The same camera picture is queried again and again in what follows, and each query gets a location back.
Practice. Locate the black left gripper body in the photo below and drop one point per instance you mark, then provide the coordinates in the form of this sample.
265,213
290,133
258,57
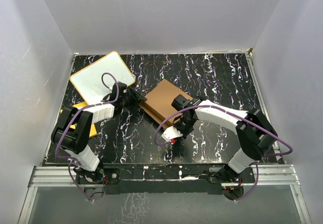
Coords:
130,101

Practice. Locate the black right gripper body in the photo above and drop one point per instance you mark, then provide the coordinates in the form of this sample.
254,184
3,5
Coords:
184,126

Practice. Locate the brown cardboard box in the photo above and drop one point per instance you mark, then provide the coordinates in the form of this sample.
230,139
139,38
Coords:
159,99

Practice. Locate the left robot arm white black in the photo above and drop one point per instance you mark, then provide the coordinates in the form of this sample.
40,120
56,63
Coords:
87,163

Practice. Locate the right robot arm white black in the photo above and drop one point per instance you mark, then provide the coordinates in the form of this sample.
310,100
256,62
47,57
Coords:
251,127

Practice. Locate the yellow notebook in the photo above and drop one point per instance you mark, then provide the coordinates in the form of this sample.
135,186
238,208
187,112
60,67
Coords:
77,119

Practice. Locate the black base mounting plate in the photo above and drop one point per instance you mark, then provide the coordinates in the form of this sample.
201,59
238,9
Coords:
157,179

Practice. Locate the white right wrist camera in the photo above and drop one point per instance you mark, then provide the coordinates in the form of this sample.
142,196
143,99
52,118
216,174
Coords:
171,134

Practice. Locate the whiteboard with orange frame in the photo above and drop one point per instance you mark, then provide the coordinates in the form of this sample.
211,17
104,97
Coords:
96,80

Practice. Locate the aluminium rail frame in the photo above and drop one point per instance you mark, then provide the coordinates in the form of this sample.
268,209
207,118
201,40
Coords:
53,198

